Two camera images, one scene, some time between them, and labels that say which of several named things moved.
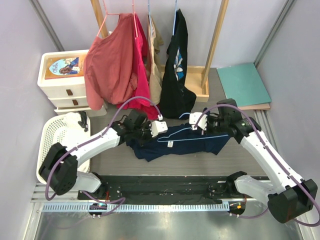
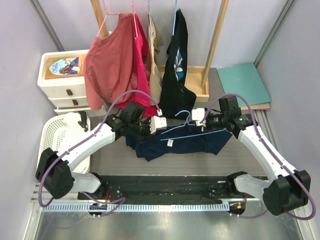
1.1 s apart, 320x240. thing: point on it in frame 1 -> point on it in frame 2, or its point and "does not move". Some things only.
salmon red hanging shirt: (110, 68) does not move
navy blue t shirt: (175, 139) does not move
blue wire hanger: (159, 141) -> (186, 122)
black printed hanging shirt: (177, 97) does not move
